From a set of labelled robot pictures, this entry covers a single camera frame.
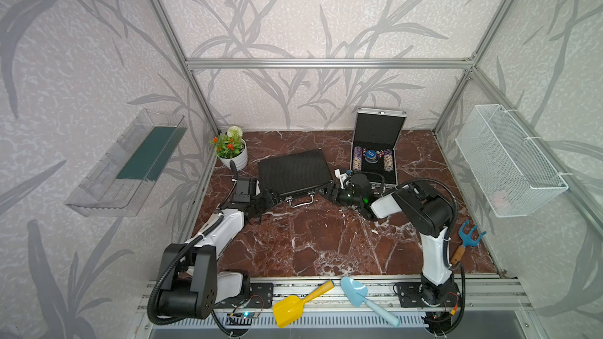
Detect black poker case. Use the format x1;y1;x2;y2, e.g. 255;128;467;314
258;148;333;199

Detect silver aluminium poker case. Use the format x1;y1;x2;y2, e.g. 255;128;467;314
350;108;407;187

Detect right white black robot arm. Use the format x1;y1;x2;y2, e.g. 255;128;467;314
317;172;459;306

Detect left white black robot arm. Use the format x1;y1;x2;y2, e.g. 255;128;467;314
147;177;282;325

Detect potted plant red flowers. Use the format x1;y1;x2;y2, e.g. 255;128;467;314
210;126;248;172

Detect light blue toy shovel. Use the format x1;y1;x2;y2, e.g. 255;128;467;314
340;276;400;327

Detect small circuit board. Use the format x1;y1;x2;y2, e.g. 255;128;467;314
229;310;262;321

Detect yellow toy shovel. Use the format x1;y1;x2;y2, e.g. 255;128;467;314
273;280;334;328

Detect blue toy garden rake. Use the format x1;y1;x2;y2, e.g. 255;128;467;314
451;220;487;266

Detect pink object in basket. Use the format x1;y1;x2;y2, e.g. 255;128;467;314
490;190;511;212

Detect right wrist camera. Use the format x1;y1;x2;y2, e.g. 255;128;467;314
334;168;351;189

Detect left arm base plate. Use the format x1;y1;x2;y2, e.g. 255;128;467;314
215;282;274;309

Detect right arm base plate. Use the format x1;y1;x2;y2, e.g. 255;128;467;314
394;279;463;309

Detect clear plastic wall shelf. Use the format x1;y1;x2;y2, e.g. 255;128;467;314
65;109;188;218

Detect white wire mesh basket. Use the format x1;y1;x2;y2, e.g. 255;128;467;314
455;105;568;218

